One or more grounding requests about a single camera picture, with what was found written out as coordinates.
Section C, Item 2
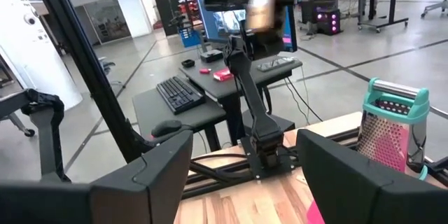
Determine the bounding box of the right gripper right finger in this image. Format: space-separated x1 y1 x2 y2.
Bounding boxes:
296 128 393 224

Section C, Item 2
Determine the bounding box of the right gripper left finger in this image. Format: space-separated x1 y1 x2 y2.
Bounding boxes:
90 129 194 224

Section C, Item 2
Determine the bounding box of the computer with pink lights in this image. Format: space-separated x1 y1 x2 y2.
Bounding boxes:
312 6 342 36

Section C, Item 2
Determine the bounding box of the black computer mouse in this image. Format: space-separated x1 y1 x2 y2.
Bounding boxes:
150 119 183 138

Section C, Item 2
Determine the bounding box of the desk monitor blue screen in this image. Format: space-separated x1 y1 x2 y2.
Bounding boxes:
212 5 299 54

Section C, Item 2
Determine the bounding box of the flat grey keyboard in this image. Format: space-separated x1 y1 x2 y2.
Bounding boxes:
256 57 295 73

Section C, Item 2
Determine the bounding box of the low black desk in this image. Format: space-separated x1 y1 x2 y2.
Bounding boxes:
132 76 228 153

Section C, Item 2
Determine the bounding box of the blue banner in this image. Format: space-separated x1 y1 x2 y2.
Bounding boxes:
190 0 220 41

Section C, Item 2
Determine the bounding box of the black keyboard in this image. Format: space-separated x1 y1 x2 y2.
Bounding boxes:
155 76 207 116

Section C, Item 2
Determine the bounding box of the black desktop box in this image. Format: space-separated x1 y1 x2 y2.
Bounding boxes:
199 49 225 64

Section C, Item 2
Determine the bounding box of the red box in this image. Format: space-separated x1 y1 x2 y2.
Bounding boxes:
212 67 235 83

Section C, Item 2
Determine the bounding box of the blue crate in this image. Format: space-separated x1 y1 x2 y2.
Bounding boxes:
178 26 203 49

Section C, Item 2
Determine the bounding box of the high black desk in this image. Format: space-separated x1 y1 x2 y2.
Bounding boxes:
180 55 304 148

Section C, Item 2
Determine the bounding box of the grey office chair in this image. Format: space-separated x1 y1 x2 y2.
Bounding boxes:
97 57 124 89

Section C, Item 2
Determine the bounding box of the steel box grater teal handle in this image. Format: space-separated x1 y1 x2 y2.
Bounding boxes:
356 77 431 182

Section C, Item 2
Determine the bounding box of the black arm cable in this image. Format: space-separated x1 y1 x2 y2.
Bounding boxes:
190 152 253 183

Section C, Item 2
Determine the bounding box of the black rig frame post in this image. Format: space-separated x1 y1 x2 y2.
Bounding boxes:
27 0 157 165

